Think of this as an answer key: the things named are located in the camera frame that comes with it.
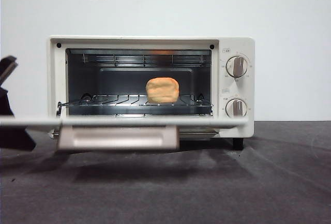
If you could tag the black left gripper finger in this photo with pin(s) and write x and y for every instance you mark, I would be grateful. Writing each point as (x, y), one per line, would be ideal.
(15, 141)

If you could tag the golden bread loaf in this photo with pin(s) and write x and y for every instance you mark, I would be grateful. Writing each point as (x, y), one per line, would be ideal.
(162, 90)

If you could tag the white Toshiba toaster oven housing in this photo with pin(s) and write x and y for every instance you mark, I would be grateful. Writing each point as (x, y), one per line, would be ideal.
(55, 79)

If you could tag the beige oven temperature knob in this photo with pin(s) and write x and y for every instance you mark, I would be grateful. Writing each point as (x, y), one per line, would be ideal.
(236, 66)

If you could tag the beige oven timer knob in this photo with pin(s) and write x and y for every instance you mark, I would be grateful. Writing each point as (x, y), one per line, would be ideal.
(236, 108)

